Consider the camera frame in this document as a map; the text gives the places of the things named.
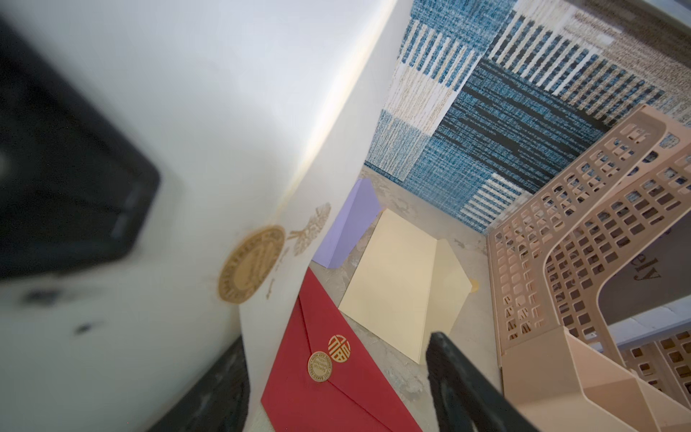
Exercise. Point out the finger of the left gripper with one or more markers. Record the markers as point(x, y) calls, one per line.
point(75, 192)

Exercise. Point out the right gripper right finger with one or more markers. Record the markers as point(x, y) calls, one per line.
point(464, 399)

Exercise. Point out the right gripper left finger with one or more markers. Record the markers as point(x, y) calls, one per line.
point(218, 401)

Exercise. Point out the red envelope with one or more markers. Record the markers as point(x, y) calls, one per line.
point(324, 379)

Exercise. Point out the cream envelope with seal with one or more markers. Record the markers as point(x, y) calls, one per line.
point(407, 286)

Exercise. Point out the white envelope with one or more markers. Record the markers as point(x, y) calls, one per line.
point(258, 116)

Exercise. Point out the lilac envelope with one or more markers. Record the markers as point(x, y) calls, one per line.
point(357, 214)

